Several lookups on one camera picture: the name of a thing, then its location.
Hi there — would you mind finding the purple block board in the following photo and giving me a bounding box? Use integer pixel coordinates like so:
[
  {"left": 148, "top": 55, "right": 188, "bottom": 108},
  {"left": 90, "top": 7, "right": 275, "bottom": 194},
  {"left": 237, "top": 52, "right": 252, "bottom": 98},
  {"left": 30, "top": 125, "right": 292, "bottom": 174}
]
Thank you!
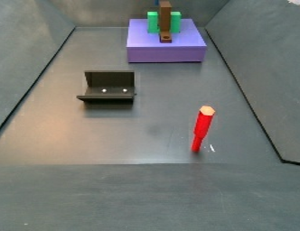
[{"left": 127, "top": 19, "right": 207, "bottom": 63}]

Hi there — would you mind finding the red hexagonal peg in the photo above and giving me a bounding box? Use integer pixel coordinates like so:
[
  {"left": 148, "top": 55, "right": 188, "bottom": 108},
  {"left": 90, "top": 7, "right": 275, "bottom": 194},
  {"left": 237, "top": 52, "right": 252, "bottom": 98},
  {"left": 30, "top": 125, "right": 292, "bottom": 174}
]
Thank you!
[{"left": 192, "top": 106, "right": 216, "bottom": 152}]

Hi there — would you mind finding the green block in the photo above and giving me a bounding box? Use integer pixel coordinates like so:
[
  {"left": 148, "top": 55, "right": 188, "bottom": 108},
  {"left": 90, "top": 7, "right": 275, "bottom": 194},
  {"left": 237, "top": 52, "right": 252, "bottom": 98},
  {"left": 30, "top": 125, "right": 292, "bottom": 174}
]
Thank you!
[{"left": 148, "top": 12, "right": 181, "bottom": 33}]

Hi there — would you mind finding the brown upright block with hole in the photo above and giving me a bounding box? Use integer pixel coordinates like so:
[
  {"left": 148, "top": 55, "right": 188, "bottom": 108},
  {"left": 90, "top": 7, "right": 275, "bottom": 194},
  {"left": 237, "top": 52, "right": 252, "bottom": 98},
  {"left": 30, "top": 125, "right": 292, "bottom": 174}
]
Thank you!
[{"left": 159, "top": 0, "right": 172, "bottom": 43}]

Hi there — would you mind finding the black angled bracket holder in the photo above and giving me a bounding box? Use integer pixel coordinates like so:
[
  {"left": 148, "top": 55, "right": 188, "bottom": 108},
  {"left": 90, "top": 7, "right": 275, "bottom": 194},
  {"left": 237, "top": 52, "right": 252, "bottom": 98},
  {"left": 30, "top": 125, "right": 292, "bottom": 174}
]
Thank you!
[{"left": 77, "top": 70, "right": 136, "bottom": 102}]

